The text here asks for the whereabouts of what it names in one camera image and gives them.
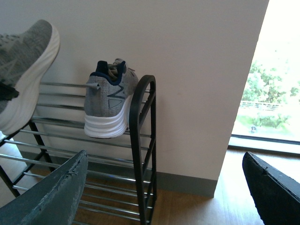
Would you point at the grey sneaker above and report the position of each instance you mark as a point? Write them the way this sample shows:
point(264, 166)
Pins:
point(24, 59)
point(109, 91)

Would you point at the black metal shoe rack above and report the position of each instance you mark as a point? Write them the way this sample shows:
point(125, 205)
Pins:
point(121, 182)

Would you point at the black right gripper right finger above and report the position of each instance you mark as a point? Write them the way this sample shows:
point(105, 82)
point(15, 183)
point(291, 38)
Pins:
point(276, 195)

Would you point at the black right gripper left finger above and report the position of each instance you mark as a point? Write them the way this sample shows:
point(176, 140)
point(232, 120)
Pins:
point(52, 201)

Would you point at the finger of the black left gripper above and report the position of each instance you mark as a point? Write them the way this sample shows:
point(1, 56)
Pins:
point(7, 93)

